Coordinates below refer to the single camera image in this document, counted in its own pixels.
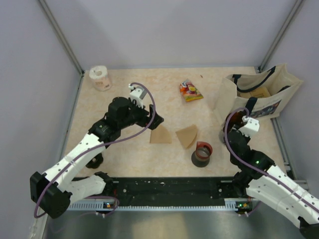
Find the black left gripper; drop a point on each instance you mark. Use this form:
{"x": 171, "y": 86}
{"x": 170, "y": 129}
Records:
{"x": 145, "y": 120}

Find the brown paper coffee filter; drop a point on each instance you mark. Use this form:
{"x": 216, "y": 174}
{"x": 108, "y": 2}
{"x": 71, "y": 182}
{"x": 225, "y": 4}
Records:
{"x": 187, "y": 136}
{"x": 160, "y": 135}

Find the amber plastic coffee dripper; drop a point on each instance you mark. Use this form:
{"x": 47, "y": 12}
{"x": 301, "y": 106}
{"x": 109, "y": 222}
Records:
{"x": 236, "y": 121}

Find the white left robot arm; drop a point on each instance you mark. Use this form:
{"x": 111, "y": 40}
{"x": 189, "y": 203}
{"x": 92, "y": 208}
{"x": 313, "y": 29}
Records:
{"x": 55, "y": 190}

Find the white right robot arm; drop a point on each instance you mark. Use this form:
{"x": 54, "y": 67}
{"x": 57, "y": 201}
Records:
{"x": 262, "y": 179}

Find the dark green coffee dripper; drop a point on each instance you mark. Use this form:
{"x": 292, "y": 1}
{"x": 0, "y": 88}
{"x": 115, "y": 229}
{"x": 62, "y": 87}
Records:
{"x": 95, "y": 162}

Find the colourful snack packet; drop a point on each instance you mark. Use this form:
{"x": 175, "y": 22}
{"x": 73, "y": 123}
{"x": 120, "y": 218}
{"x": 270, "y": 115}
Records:
{"x": 189, "y": 91}

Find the clear glass server pitcher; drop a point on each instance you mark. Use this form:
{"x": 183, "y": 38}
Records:
{"x": 222, "y": 134}

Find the wrapped toilet paper roll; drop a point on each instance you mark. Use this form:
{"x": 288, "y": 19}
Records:
{"x": 98, "y": 75}

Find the cream canvas tote bag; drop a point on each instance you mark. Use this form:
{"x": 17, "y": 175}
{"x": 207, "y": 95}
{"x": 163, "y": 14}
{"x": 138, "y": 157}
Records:
{"x": 264, "y": 94}

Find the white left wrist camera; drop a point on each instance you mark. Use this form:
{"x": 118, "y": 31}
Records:
{"x": 137, "y": 95}

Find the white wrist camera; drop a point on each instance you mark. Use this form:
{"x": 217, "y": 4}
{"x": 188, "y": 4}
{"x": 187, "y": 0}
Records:
{"x": 251, "y": 126}
{"x": 137, "y": 95}

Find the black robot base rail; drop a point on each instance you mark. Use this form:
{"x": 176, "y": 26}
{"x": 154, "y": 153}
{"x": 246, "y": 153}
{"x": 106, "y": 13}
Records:
{"x": 173, "y": 191}

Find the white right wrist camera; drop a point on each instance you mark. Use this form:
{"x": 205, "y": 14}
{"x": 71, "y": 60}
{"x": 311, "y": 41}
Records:
{"x": 251, "y": 126}

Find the left aluminium frame post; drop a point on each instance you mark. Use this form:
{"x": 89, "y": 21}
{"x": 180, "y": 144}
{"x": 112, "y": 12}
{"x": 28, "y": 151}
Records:
{"x": 60, "y": 35}

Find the aluminium frame post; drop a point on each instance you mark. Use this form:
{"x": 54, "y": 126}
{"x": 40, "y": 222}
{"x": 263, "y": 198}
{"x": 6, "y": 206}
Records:
{"x": 298, "y": 4}
{"x": 60, "y": 35}

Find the right aluminium frame post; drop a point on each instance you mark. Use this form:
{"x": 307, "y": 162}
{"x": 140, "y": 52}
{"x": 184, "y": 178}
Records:
{"x": 298, "y": 4}

